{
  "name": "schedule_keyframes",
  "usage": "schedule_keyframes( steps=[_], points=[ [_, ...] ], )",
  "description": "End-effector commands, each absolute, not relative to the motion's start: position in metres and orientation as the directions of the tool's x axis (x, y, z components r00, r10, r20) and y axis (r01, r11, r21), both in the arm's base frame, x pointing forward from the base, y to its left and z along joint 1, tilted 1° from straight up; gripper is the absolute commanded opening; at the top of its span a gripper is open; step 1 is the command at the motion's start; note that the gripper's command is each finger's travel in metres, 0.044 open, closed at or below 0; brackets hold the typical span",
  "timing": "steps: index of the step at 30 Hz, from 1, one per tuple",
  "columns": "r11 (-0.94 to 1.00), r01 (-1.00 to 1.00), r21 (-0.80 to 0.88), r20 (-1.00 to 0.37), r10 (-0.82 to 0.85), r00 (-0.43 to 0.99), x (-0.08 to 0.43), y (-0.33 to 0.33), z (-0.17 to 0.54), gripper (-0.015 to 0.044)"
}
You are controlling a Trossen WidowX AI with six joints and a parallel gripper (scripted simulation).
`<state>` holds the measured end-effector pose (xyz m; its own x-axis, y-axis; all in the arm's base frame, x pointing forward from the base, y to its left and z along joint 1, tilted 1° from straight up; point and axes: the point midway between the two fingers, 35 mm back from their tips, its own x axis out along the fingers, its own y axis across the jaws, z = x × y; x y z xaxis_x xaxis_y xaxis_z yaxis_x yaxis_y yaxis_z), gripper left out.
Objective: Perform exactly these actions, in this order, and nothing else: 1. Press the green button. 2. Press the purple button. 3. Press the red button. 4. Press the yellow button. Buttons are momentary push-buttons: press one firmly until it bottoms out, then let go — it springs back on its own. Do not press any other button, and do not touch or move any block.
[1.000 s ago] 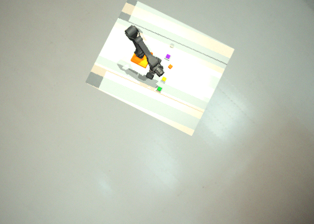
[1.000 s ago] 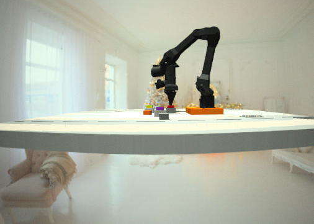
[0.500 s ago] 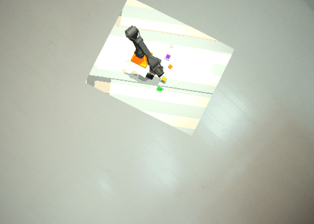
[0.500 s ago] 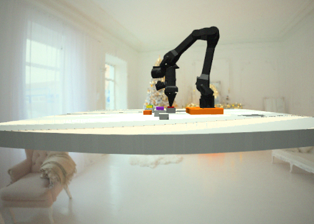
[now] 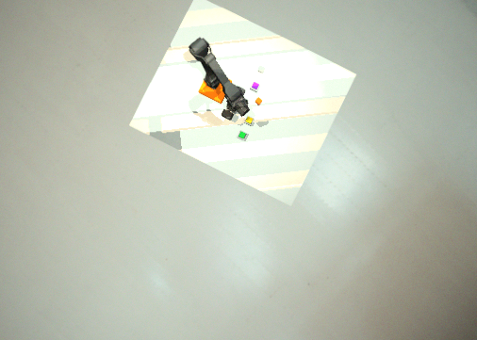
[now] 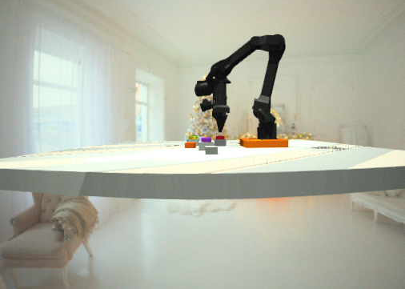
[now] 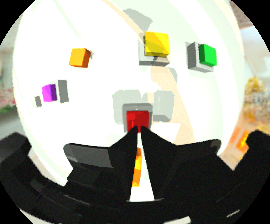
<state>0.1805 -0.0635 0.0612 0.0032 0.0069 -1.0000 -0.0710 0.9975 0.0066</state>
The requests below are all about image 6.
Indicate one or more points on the yellow button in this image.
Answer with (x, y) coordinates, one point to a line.
(193, 139)

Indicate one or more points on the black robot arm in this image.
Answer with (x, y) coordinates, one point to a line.
(275, 45)

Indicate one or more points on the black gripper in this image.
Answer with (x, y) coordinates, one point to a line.
(220, 110)

